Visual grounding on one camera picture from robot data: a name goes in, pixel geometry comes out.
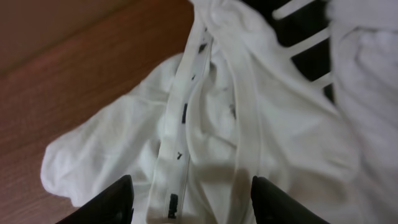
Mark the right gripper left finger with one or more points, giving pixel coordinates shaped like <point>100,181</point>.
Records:
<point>105,205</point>

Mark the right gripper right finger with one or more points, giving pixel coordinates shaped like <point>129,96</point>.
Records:
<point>272,205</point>

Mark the white t-shirt black print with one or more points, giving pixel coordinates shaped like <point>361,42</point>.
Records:
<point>301,93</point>

